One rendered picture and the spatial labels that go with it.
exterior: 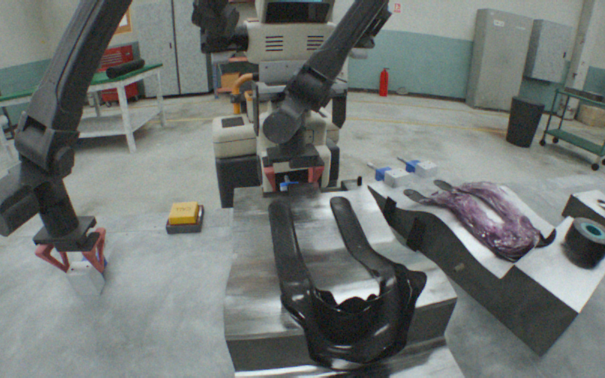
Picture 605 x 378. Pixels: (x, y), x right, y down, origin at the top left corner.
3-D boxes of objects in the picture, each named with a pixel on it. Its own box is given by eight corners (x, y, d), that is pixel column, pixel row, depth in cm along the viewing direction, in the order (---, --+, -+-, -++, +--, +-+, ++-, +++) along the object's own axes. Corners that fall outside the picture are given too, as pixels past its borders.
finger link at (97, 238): (106, 284, 43) (86, 241, 38) (73, 284, 42) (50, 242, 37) (118, 258, 48) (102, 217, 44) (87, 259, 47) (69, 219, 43)
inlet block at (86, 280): (100, 250, 55) (91, 230, 52) (119, 250, 56) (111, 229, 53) (77, 295, 44) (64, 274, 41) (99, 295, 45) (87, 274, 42)
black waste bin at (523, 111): (496, 135, 376) (505, 94, 346) (521, 138, 374) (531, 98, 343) (513, 148, 335) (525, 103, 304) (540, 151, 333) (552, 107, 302)
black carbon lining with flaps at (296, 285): (266, 211, 57) (263, 164, 53) (350, 204, 60) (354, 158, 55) (290, 387, 28) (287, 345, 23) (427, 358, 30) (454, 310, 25)
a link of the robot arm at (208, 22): (234, 25, 74) (218, 18, 74) (236, 1, 65) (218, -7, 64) (217, 48, 72) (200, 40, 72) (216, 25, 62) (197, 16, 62)
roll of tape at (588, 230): (559, 229, 43) (567, 213, 42) (596, 238, 40) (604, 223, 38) (570, 255, 37) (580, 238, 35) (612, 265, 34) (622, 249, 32)
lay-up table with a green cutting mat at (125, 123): (52, 135, 401) (36, 77, 350) (170, 124, 404) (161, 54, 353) (3, 163, 303) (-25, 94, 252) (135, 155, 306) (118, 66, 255)
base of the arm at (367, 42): (367, 28, 92) (335, 26, 89) (377, 14, 84) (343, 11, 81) (374, 49, 91) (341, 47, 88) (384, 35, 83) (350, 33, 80)
